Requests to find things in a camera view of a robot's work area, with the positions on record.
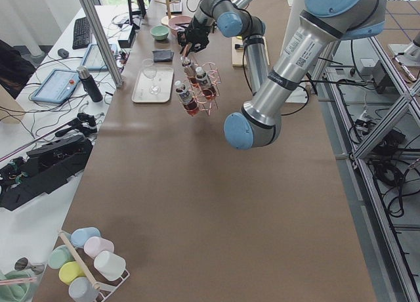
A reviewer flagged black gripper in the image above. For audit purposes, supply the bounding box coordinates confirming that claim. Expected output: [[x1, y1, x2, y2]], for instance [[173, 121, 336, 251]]
[[177, 23, 210, 53]]

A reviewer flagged copper wire bottle basket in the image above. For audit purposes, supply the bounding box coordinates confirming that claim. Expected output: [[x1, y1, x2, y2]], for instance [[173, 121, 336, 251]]
[[181, 58, 221, 116]]

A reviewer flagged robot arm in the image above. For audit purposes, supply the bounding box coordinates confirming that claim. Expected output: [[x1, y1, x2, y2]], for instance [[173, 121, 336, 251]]
[[224, 0, 387, 150], [177, 0, 268, 93]]

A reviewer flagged tea bottle upper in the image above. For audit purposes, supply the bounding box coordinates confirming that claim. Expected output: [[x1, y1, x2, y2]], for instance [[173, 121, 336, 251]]
[[180, 56, 198, 87]]

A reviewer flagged tea bottle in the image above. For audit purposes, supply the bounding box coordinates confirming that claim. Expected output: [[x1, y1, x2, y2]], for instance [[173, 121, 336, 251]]
[[196, 66, 216, 100], [175, 80, 200, 116], [180, 56, 198, 87]]

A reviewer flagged tea bottle lower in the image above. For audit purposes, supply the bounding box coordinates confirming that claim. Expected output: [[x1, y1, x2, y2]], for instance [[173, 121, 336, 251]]
[[175, 80, 200, 116]]

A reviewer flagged pink bowl with ice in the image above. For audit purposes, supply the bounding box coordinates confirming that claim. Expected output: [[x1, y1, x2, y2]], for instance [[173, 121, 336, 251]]
[[168, 15, 192, 34]]

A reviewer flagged wooden cup tree stand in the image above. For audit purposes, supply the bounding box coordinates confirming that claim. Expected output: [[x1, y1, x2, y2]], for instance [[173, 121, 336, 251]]
[[156, 0, 182, 26]]

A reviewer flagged mint green bowl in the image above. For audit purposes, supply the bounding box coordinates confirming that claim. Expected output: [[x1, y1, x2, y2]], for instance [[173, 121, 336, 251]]
[[150, 25, 169, 41]]

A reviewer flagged grey folded cloth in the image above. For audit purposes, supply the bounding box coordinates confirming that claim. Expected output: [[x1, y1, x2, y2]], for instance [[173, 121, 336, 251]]
[[152, 49, 174, 62]]

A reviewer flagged bamboo cutting board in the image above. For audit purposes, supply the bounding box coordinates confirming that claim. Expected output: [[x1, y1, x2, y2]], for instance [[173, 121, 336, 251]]
[[231, 35, 272, 68]]

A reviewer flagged clear wine glass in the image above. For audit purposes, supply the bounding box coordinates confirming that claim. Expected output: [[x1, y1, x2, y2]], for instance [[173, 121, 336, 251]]
[[142, 58, 161, 95]]

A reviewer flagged cream rabbit tray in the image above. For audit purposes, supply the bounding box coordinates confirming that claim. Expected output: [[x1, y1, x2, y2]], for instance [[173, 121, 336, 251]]
[[131, 67, 174, 104]]

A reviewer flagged blue teach pendant far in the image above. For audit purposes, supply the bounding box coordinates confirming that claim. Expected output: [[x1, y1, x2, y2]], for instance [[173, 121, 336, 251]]
[[80, 43, 108, 72]]

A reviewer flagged blue teach pendant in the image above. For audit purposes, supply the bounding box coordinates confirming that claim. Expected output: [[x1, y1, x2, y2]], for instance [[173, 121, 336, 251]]
[[80, 43, 108, 72], [30, 69, 79, 104]]

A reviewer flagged black keyboard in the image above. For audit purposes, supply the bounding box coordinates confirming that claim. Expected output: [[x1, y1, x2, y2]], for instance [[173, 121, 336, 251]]
[[72, 17, 91, 49]]

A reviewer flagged black thermos bottle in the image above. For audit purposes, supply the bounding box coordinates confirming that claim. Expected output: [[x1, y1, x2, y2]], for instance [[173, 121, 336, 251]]
[[76, 66, 103, 102]]

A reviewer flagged blue teach pendant near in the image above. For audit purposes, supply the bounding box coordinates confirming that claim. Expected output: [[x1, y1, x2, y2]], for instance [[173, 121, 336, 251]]
[[30, 69, 79, 104]]

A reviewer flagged black electronics chassis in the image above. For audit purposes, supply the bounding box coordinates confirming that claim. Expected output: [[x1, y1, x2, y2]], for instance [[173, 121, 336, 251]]
[[1, 135, 93, 211]]

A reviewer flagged blue cup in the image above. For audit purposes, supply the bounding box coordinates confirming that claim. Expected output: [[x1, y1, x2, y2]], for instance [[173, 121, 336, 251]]
[[70, 226, 101, 248]]

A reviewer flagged pink cup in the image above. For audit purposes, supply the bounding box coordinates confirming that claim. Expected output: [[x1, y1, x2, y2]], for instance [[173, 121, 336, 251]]
[[83, 236, 115, 259]]

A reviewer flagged white cup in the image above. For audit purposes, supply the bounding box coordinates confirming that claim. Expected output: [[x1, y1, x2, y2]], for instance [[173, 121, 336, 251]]
[[94, 251, 126, 281]]

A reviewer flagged green cup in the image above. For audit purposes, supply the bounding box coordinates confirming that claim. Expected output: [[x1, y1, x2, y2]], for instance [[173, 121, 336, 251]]
[[48, 245, 75, 269]]

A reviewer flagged yellow cup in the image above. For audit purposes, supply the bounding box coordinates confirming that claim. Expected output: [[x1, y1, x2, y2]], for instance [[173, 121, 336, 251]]
[[58, 261, 85, 286]]

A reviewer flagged white cup rack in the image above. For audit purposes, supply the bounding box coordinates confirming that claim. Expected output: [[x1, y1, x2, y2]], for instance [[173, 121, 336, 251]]
[[58, 230, 131, 301]]

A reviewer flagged grey cup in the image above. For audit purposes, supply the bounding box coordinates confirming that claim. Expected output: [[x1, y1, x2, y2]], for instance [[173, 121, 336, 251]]
[[68, 277, 99, 302]]

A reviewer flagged steel jigger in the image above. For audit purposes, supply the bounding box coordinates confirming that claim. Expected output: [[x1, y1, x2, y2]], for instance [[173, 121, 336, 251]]
[[14, 257, 45, 275]]

